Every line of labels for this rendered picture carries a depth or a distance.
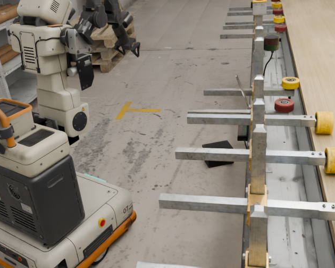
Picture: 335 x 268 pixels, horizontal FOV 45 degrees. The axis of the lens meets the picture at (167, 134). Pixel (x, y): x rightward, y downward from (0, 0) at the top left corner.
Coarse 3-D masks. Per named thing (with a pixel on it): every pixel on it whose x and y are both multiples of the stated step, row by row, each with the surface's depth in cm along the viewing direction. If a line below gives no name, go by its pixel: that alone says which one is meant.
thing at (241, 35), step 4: (264, 32) 280; (268, 32) 279; (272, 32) 278; (276, 32) 278; (220, 36) 285; (224, 36) 284; (228, 36) 283; (232, 36) 283; (236, 36) 282; (240, 36) 282; (244, 36) 281; (248, 36) 281; (252, 36) 280; (264, 36) 278; (280, 36) 276
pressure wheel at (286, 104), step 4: (276, 100) 170; (280, 100) 170; (284, 100) 168; (288, 100) 170; (292, 100) 169; (276, 104) 168; (280, 104) 167; (284, 104) 166; (288, 104) 166; (292, 104) 166; (276, 108) 169; (280, 108) 167; (284, 108) 166; (288, 108) 166; (292, 108) 167; (280, 112) 168; (284, 112) 167; (288, 112) 167
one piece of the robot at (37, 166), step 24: (0, 120) 165; (24, 144) 174; (48, 144) 174; (0, 168) 183; (24, 168) 169; (48, 168) 179; (72, 168) 189; (0, 192) 193; (24, 192) 179; (48, 192) 179; (72, 192) 193; (0, 216) 206; (24, 216) 190; (48, 216) 183; (72, 216) 196; (48, 240) 188
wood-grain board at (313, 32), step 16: (288, 0) 347; (304, 0) 342; (320, 0) 337; (288, 16) 297; (304, 16) 293; (320, 16) 289; (288, 32) 260; (304, 32) 257; (320, 32) 254; (304, 48) 229; (320, 48) 227; (304, 64) 207; (320, 64) 205; (304, 80) 189; (320, 80) 187; (304, 96) 173; (320, 96) 172; (320, 144) 138; (320, 176) 124
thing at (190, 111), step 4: (188, 112) 178; (192, 112) 178; (196, 112) 178; (200, 112) 177; (204, 112) 177; (208, 112) 176; (212, 112) 176; (216, 112) 176; (220, 112) 175; (224, 112) 175; (228, 112) 175; (232, 112) 174; (236, 112) 174; (240, 112) 174; (244, 112) 173; (248, 112) 173; (268, 112) 171; (272, 112) 171; (276, 112) 171
